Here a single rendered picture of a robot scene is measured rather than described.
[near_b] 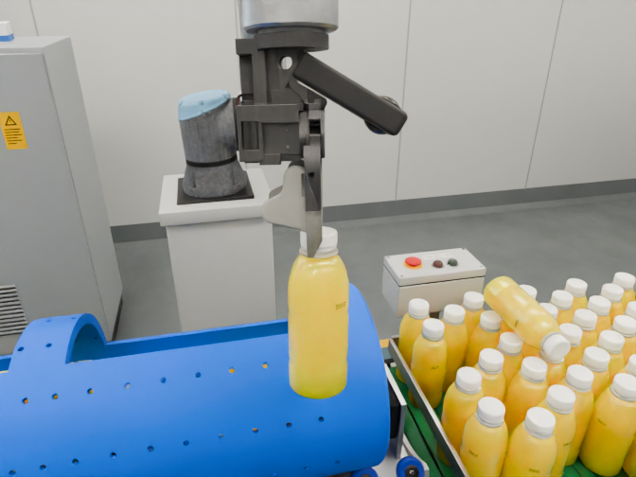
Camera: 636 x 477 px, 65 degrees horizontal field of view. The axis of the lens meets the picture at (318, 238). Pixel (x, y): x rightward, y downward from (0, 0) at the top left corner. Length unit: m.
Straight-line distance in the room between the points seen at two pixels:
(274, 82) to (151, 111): 3.01
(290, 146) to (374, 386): 0.36
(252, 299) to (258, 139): 1.12
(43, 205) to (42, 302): 0.48
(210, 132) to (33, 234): 1.23
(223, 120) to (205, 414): 0.92
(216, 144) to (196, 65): 2.03
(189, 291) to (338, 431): 0.92
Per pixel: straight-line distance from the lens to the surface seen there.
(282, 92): 0.49
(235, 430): 0.67
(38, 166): 2.32
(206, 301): 1.55
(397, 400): 0.86
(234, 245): 1.46
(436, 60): 3.80
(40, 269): 2.52
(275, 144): 0.48
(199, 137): 1.42
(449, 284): 1.11
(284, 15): 0.47
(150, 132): 3.52
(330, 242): 0.51
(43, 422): 0.70
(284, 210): 0.48
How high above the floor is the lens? 1.64
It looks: 27 degrees down
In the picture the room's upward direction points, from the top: straight up
